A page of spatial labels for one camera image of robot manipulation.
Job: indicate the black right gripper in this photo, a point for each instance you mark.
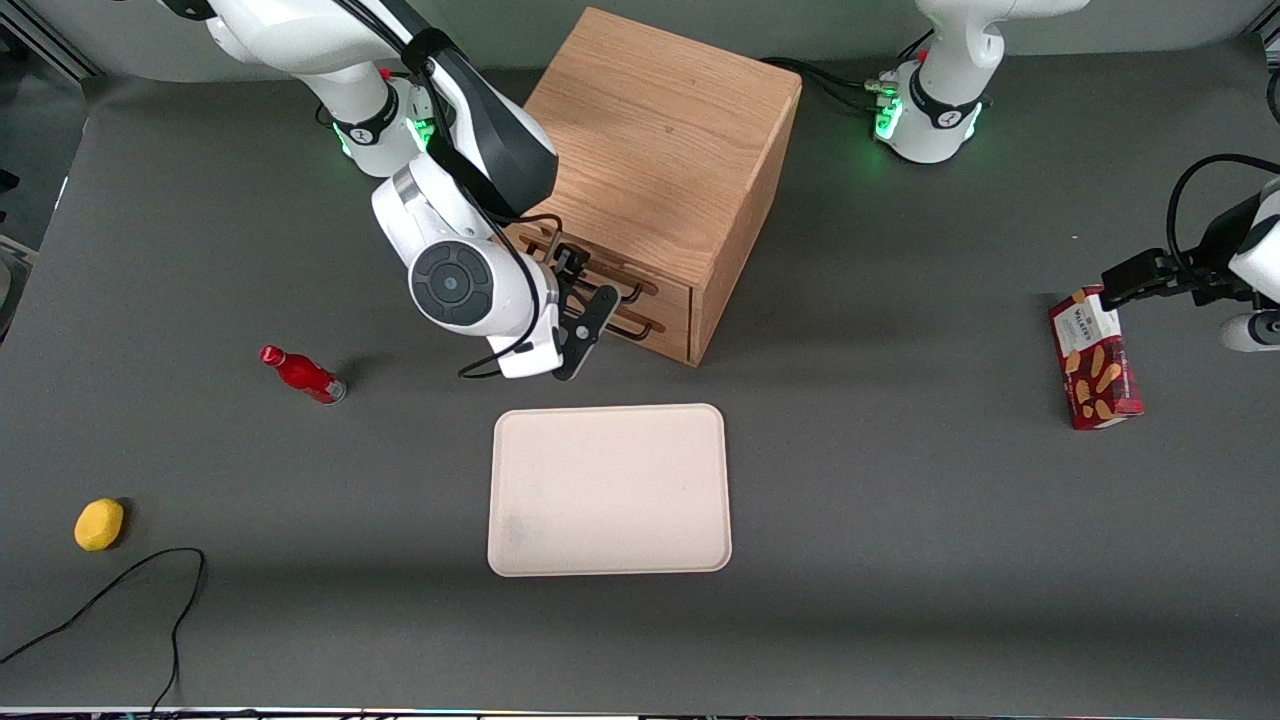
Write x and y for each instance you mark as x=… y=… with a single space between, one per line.
x=566 y=263

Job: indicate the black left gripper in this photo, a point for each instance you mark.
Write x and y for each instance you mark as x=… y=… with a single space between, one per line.
x=1203 y=274

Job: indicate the wooden drawer with recessed edge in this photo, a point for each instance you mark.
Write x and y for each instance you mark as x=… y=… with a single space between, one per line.
x=676 y=302

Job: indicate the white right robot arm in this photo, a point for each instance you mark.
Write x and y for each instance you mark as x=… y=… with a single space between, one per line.
x=300 y=40

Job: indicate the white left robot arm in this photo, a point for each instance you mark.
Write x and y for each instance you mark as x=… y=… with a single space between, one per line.
x=940 y=120

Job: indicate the wooden drawer front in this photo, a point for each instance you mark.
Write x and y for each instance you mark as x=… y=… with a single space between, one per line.
x=676 y=340

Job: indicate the wooden drawer cabinet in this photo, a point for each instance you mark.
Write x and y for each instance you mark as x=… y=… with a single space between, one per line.
x=660 y=130

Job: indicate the red cookie box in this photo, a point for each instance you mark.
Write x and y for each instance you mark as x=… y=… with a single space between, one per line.
x=1100 y=380

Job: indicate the beige plastic tray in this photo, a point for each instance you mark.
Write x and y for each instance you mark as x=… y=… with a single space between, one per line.
x=610 y=490

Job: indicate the red bottle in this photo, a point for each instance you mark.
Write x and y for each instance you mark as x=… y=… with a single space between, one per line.
x=305 y=377

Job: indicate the yellow lemon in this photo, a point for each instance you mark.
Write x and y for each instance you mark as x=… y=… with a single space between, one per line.
x=98 y=525

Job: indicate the dark grey wrist camera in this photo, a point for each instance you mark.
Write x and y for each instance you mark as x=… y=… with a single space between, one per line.
x=585 y=335

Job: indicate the aluminium frame bar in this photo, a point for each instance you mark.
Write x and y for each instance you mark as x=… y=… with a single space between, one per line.
x=70 y=58

